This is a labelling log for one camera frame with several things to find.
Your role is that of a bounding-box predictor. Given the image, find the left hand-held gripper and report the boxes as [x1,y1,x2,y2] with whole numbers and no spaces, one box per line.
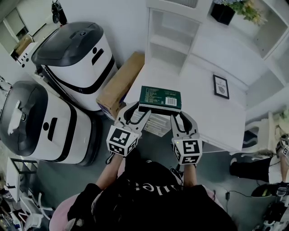
[106,101,152,157]

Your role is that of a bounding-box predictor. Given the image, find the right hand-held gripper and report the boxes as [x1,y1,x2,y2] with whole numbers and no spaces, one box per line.
[170,112,203,166]

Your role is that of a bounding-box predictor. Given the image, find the green tissues pack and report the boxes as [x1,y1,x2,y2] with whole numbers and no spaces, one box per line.
[138,85,182,116]

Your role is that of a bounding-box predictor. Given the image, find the white shelf compartment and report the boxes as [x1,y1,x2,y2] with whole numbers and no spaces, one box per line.
[149,8,201,49]

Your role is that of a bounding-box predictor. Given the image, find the person's left forearm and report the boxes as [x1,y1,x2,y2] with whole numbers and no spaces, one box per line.
[96,155,125,192]

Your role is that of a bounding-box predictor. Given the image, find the person's right forearm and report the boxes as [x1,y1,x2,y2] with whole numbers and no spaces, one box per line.
[182,164,197,188]

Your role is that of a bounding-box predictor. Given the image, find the brown cardboard box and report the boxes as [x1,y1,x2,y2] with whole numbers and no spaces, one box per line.
[96,51,145,121]

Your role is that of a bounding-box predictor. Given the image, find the white delivery robot dark lid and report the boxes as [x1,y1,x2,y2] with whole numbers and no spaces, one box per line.
[31,21,118,112]
[0,80,101,166]

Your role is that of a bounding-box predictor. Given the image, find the person's black shirt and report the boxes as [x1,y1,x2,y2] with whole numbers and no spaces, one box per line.
[67,161,238,231]

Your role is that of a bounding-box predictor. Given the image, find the white ornate chair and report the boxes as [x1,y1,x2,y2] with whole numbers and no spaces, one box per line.
[230,110,285,161]

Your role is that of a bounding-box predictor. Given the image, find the white hutch shelving unit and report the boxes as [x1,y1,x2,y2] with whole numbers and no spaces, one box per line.
[145,0,289,109]

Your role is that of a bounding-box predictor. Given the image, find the pale flower bouquet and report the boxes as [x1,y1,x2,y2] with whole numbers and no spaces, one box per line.
[279,108,289,122]

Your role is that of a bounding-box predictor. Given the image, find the black and green bag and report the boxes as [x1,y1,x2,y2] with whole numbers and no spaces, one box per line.
[251,182,289,197]

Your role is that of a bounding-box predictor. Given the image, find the person's pink trousers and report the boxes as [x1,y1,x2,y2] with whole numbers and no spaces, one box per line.
[49,188,226,231]

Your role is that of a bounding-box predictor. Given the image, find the black plant pot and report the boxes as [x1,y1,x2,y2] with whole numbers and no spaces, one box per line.
[210,2,236,26]

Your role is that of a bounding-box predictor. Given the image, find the small cardboard box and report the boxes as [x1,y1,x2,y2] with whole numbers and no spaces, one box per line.
[13,35,33,57]

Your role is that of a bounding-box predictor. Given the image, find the leafy flowering plant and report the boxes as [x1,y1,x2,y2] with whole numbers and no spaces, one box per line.
[213,0,268,25]

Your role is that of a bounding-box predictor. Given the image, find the white plastic chair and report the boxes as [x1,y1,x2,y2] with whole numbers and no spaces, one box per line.
[19,191,54,230]

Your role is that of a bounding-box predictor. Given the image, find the black picture frame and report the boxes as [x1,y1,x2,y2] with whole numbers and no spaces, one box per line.
[212,74,230,100]

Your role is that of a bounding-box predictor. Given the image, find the black floor cable with adapter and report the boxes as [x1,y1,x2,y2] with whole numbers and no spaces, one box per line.
[225,190,256,213]

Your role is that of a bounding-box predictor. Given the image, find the black metal frame table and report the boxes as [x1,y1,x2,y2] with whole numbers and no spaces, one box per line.
[10,157,39,176]

